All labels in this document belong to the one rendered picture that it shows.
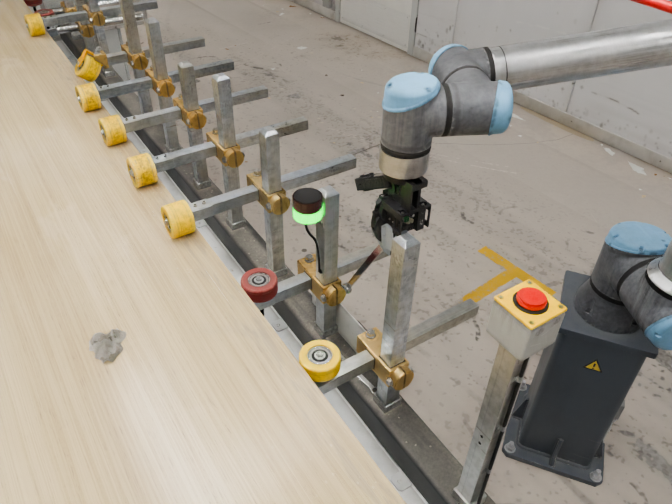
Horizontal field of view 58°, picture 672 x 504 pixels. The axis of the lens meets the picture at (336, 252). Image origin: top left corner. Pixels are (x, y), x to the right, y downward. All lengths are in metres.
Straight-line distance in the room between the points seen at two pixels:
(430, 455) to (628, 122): 2.96
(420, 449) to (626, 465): 1.13
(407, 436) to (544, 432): 0.87
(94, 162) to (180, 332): 0.72
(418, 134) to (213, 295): 0.56
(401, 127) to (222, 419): 0.58
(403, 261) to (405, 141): 0.20
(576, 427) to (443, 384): 0.51
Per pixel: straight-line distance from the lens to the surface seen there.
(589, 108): 4.05
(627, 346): 1.78
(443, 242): 2.92
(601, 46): 1.27
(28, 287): 1.43
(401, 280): 1.06
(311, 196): 1.19
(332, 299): 1.35
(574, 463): 2.21
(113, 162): 1.79
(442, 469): 1.28
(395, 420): 1.33
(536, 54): 1.22
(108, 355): 1.21
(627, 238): 1.67
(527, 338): 0.84
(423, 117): 1.02
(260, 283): 1.31
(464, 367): 2.38
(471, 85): 1.07
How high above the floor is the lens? 1.79
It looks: 40 degrees down
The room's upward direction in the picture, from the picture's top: 2 degrees clockwise
